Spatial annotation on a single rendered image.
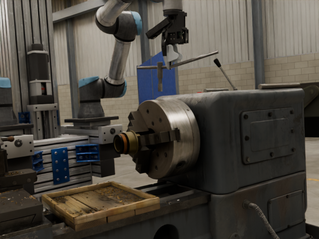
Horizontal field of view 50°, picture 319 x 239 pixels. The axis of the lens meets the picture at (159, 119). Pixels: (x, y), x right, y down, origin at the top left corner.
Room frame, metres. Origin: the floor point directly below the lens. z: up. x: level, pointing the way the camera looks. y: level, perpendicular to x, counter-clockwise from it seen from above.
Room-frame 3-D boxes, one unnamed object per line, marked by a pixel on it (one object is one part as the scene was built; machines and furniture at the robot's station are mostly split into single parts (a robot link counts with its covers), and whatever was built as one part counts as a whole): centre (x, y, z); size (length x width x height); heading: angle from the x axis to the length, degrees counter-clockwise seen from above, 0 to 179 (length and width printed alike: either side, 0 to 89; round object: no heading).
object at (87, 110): (1.94, 0.39, 1.21); 0.15 x 0.15 x 0.10
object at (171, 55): (1.30, -0.06, 1.39); 0.06 x 0.03 x 0.09; 64
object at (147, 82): (8.33, 0.10, 1.18); 4.12 x 0.80 x 2.35; 13
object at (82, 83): (1.94, 0.38, 1.33); 0.13 x 0.12 x 0.14; 116
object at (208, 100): (1.61, -0.32, 1.06); 0.59 x 0.48 x 0.39; 124
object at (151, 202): (1.21, 0.24, 0.89); 0.36 x 0.30 x 0.04; 34
